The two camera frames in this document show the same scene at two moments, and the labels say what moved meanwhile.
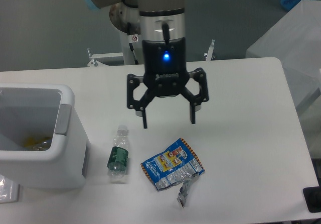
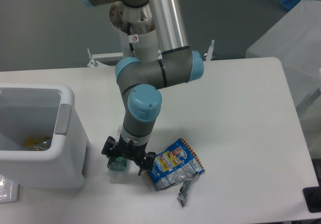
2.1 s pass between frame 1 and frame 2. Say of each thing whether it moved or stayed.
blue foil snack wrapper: stayed
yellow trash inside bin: stayed
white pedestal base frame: stayed
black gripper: moved
